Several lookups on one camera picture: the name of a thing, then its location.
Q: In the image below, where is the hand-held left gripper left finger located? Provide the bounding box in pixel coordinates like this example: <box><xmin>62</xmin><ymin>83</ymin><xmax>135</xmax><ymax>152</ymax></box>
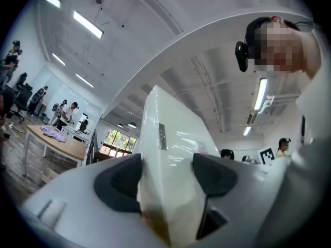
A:
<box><xmin>19</xmin><ymin>153</ymin><xmax>170</xmax><ymax>248</ymax></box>

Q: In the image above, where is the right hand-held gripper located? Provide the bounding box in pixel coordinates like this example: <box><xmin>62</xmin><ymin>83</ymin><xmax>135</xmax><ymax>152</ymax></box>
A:
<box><xmin>257</xmin><ymin>145</ymin><xmax>276</xmax><ymax>166</ymax></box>

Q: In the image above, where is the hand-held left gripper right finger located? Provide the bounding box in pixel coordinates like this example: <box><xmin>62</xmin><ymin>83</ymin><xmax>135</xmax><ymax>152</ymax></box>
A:
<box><xmin>192</xmin><ymin>152</ymin><xmax>292</xmax><ymax>248</ymax></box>

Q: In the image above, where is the person's left forearm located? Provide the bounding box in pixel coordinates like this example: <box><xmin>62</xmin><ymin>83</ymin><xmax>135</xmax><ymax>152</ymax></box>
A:
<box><xmin>254</xmin><ymin>143</ymin><xmax>331</xmax><ymax>248</ymax></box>

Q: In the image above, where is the ceiling air conditioner unit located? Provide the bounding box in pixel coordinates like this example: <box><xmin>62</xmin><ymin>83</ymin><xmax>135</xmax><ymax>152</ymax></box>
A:
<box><xmin>246</xmin><ymin>108</ymin><xmax>259</xmax><ymax>126</ymax></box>

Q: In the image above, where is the white plastic bin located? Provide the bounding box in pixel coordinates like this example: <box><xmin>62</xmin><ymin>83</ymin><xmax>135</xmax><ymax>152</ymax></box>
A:
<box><xmin>41</xmin><ymin>168</ymin><xmax>59</xmax><ymax>184</ymax></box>

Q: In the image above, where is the dark brown cabinet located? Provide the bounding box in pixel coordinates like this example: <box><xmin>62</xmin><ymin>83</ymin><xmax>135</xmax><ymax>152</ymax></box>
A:
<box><xmin>92</xmin><ymin>151</ymin><xmax>117</xmax><ymax>164</ymax></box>

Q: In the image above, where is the metal stair railing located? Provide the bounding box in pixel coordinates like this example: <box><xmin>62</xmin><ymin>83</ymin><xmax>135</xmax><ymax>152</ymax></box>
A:
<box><xmin>84</xmin><ymin>129</ymin><xmax>99</xmax><ymax>166</ymax></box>

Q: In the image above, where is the white-legged wooden table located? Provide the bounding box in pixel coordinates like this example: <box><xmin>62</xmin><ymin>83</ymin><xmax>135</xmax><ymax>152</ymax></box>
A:
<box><xmin>22</xmin><ymin>124</ymin><xmax>88</xmax><ymax>177</ymax></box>

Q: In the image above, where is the person's white shirt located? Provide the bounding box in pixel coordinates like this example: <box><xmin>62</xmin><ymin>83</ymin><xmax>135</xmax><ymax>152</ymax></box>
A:
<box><xmin>294</xmin><ymin>60</ymin><xmax>331</xmax><ymax>154</ymax></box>

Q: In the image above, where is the white table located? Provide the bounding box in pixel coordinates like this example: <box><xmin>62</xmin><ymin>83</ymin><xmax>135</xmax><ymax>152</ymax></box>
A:
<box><xmin>61</xmin><ymin>125</ymin><xmax>91</xmax><ymax>142</ymax></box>

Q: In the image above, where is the large glass window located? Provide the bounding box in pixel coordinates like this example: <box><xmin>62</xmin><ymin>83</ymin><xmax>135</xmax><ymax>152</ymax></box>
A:
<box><xmin>99</xmin><ymin>128</ymin><xmax>138</xmax><ymax>158</ymax></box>

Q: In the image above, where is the purple cloth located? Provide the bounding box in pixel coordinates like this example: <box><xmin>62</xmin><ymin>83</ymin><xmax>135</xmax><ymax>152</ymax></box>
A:
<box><xmin>40</xmin><ymin>125</ymin><xmax>68</xmax><ymax>142</ymax></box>

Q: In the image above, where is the black office chair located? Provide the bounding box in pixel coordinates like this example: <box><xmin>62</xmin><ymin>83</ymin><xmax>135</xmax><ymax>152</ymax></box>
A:
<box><xmin>7</xmin><ymin>83</ymin><xmax>34</xmax><ymax>125</ymax></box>
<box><xmin>78</xmin><ymin>117</ymin><xmax>90</xmax><ymax>134</ymax></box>
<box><xmin>16</xmin><ymin>72</ymin><xmax>28</xmax><ymax>91</ymax></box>

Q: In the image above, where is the black shoulder strap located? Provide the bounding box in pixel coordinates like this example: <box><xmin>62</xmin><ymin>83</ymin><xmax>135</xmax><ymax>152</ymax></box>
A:
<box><xmin>300</xmin><ymin>115</ymin><xmax>307</xmax><ymax>142</ymax></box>

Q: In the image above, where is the black head-mounted camera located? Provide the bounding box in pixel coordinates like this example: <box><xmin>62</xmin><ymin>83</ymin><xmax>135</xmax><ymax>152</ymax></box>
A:
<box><xmin>234</xmin><ymin>41</ymin><xmax>255</xmax><ymax>73</ymax></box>

